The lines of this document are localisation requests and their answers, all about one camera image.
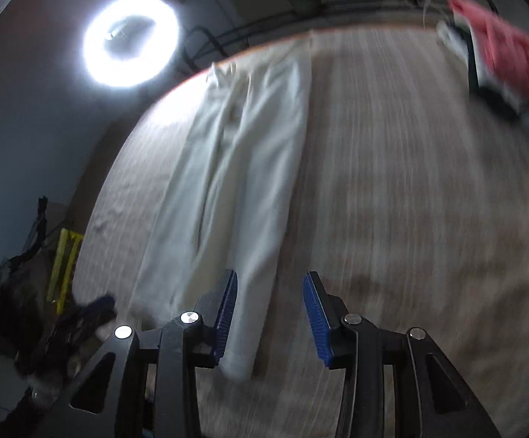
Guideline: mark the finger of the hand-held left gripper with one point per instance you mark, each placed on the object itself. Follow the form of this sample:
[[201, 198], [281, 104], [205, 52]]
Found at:
[[100, 305]]

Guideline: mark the pink cloth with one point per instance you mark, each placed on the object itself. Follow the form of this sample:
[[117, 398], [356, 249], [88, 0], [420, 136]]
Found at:
[[515, 50]]

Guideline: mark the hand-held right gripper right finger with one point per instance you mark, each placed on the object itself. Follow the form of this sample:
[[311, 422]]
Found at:
[[315, 319]]

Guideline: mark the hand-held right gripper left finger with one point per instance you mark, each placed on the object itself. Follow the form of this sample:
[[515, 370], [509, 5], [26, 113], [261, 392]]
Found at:
[[226, 315]]

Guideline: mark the striped beige bed sheet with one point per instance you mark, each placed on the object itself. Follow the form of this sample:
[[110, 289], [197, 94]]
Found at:
[[406, 214]]

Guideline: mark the white pants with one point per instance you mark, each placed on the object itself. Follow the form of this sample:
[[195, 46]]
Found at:
[[251, 155]]

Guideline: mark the dark cloth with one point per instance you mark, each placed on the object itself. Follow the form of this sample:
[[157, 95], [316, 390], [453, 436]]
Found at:
[[483, 82]]

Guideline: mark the dark pile of bags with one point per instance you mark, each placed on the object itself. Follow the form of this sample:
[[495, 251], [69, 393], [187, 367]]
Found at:
[[22, 283]]

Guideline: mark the yellow rack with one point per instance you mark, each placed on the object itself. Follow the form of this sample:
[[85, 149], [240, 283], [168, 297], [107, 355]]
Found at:
[[66, 260]]

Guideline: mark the black metal bed rail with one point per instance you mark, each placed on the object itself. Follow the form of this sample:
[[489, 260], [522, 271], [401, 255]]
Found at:
[[246, 29]]

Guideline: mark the white cloth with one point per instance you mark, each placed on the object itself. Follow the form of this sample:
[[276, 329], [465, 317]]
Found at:
[[451, 36]]

